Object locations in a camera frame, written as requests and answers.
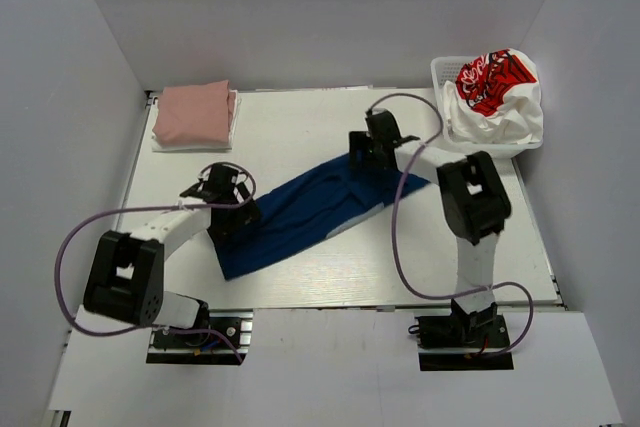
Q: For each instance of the white plastic basket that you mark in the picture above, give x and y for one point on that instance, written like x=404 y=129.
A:
x=445 y=69

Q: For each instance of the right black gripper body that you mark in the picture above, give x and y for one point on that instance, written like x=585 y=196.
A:
x=374 y=156

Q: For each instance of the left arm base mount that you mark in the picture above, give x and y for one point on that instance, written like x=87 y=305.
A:
x=227 y=333

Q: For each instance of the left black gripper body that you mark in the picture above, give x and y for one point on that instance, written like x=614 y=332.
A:
x=238 y=219

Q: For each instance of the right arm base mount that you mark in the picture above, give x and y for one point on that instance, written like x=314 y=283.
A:
x=441 y=347

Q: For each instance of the white red print t shirt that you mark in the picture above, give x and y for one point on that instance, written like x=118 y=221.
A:
x=494 y=99

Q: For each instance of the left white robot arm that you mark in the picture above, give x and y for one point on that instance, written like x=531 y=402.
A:
x=127 y=278

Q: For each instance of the folded pink t shirt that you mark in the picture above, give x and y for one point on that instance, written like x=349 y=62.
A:
x=195 y=115

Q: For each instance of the blue t shirt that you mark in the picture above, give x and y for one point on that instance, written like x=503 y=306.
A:
x=304 y=211

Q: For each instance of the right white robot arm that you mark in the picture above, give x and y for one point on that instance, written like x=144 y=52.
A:
x=474 y=201

